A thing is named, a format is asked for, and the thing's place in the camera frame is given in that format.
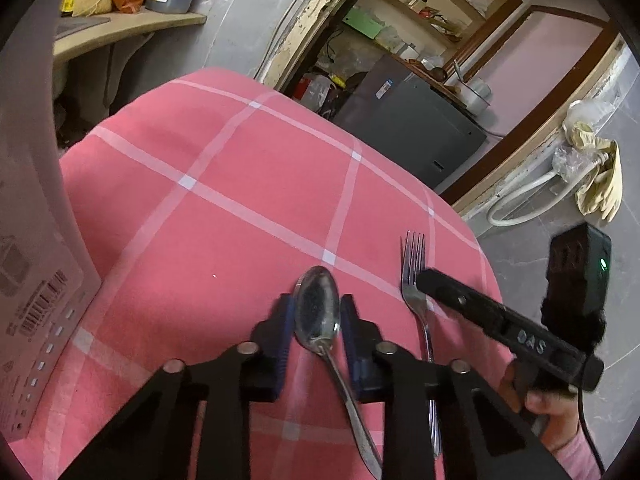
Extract metal pot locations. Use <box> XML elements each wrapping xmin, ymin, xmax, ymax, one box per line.
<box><xmin>454</xmin><ymin>78</ymin><xmax>492</xmax><ymax>116</ymax></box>

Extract small steel spoon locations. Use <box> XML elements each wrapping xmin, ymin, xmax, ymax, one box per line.
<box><xmin>293</xmin><ymin>266</ymin><xmax>382</xmax><ymax>479</ymax></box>

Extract steel fork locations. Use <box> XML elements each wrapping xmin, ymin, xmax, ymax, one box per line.
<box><xmin>399</xmin><ymin>231</ymin><xmax>444</xmax><ymax>460</ymax></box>

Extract pink checked tablecloth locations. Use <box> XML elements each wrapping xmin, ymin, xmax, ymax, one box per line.
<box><xmin>13</xmin><ymin>68</ymin><xmax>499</xmax><ymax>479</ymax></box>

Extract white perforated utensil holder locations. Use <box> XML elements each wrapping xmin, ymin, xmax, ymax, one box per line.
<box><xmin>1</xmin><ymin>20</ymin><xmax>100</xmax><ymax>441</ymax></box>

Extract white hose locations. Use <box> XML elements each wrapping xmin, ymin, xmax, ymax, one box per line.
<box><xmin>485</xmin><ymin>156</ymin><xmax>601</xmax><ymax>228</ymax></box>

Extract person's right hand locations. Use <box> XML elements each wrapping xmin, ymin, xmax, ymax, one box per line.
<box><xmin>498</xmin><ymin>361</ymin><xmax>579</xmax><ymax>453</ymax></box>

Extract yellow rubber gloves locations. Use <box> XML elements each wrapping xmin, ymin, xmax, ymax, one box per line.
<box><xmin>562</xmin><ymin>99</ymin><xmax>624</xmax><ymax>223</ymax></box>

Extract grey cabinet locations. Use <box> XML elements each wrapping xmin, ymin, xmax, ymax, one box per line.
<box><xmin>333</xmin><ymin>55</ymin><xmax>487</xmax><ymax>188</ymax></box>

